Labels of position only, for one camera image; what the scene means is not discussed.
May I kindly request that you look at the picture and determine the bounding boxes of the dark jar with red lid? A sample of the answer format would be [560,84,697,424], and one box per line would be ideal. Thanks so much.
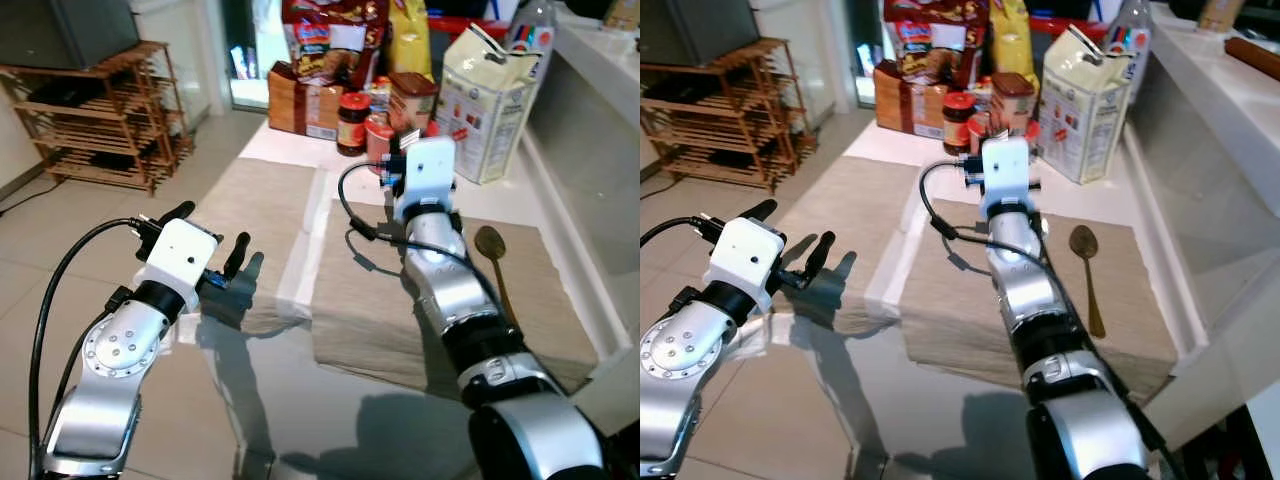
[336,91,372,158]
[941,91,977,157]

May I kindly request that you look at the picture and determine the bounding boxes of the beige woven placemat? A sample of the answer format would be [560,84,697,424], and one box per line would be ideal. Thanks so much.
[188,155,323,333]
[311,197,603,398]
[899,197,1181,407]
[774,155,927,333]

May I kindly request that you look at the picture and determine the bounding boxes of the jar with brown lid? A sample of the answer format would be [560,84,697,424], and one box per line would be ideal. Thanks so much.
[387,71,440,138]
[989,71,1039,138]

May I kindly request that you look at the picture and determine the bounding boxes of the brown wooden shelf rack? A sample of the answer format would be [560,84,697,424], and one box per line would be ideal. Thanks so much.
[0,39,193,197]
[640,37,818,197]

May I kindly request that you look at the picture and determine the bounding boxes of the brown cardboard box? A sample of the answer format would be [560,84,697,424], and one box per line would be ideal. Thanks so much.
[267,61,347,142]
[872,59,947,140]

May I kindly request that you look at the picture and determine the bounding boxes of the white paper flour bag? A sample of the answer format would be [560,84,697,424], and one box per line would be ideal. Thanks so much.
[1036,24,1138,187]
[434,24,548,187]

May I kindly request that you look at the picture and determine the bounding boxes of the bronze metal spoon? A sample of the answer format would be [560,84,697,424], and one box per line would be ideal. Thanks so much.
[1067,224,1108,340]
[472,224,520,333]

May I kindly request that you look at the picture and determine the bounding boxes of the yellow snack bag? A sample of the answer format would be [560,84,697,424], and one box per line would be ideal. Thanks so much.
[387,0,434,83]
[989,0,1037,81]

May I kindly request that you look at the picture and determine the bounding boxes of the red and white snack bag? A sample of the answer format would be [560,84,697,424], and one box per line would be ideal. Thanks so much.
[884,0,992,87]
[282,0,390,88]

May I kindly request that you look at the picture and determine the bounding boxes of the white kitchen counter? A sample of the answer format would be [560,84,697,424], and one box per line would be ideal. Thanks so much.
[518,8,641,443]
[1123,5,1280,453]

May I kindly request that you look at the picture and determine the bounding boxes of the black television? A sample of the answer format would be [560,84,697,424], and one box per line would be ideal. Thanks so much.
[0,0,142,71]
[640,0,762,69]

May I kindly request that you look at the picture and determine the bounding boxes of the clear plastic bottle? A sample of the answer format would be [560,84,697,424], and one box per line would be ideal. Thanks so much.
[504,0,557,59]
[1099,0,1154,101]

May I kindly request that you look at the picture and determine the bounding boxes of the brown wooden rolling pin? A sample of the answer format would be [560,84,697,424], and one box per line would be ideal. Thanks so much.
[1224,36,1280,83]

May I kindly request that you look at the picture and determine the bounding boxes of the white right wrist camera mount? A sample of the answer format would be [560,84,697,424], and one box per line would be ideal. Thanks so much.
[977,136,1037,223]
[392,136,459,227]

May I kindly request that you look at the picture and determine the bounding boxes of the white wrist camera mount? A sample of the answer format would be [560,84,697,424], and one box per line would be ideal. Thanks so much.
[392,136,459,227]
[132,217,222,312]
[707,216,787,311]
[977,136,1037,223]

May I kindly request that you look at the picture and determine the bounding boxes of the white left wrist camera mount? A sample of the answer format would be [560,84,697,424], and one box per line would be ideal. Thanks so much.
[132,217,222,312]
[707,216,787,311]

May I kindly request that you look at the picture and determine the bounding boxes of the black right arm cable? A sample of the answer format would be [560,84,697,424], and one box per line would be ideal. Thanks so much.
[919,160,1063,301]
[337,160,506,306]

